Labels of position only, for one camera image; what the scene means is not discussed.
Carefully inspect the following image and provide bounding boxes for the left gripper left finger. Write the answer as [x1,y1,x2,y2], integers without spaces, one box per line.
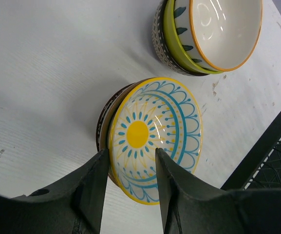
[8,149,110,234]

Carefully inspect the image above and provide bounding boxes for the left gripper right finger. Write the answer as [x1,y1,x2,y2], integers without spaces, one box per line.
[155,148,225,234]

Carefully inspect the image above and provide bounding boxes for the red patterned bowl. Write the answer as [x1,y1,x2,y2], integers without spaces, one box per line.
[95,82,141,188]

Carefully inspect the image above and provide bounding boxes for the teal striped yellow bowl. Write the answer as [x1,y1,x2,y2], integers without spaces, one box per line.
[108,77,203,205]

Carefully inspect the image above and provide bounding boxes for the dark brown ribbed bowl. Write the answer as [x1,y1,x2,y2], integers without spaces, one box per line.
[151,0,208,77]

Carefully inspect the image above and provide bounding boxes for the white blue leaf bowl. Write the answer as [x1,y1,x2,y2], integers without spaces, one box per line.
[173,0,263,72]

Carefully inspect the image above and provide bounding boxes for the mint green bowl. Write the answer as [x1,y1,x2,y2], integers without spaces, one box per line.
[96,90,123,151]

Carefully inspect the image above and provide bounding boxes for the lime green bowl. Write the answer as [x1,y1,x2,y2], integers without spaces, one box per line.
[163,0,222,75]

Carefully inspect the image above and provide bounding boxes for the black wire dish rack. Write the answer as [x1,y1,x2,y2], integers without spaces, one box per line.
[221,111,281,191]

